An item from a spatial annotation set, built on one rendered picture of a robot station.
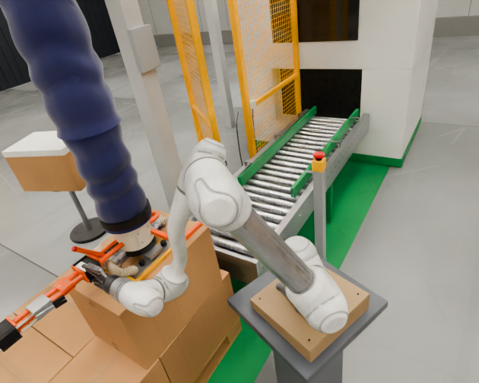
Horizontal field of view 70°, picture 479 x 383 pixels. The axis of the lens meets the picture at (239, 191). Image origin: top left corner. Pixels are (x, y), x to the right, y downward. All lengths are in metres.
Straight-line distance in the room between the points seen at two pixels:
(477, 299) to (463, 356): 0.47
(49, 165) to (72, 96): 2.01
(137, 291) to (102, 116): 0.63
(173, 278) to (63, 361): 0.87
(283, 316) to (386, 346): 1.07
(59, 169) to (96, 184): 1.80
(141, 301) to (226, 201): 0.59
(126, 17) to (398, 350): 2.80
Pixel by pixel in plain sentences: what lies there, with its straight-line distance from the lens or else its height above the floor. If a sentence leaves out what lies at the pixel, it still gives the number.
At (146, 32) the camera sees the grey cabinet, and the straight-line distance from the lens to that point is 2.86.
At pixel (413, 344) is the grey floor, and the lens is 2.48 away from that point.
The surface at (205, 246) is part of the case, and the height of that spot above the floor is 0.86.
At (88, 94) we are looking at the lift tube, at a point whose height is 1.74.
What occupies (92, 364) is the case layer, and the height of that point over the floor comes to 0.54.
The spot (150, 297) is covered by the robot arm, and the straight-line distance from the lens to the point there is 1.29.
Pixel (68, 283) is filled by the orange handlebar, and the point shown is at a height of 1.09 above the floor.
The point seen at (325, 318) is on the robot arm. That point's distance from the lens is 1.23.
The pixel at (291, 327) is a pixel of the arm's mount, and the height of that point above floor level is 0.82.
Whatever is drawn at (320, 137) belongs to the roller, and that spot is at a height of 0.52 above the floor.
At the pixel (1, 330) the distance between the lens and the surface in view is 1.52.
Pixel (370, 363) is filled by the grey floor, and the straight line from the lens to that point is 2.37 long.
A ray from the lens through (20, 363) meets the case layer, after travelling 2.19.
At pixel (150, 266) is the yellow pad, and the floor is 0.96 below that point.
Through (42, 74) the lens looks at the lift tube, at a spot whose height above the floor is 1.83.
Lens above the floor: 2.02
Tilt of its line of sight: 33 degrees down
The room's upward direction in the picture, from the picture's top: 10 degrees counter-clockwise
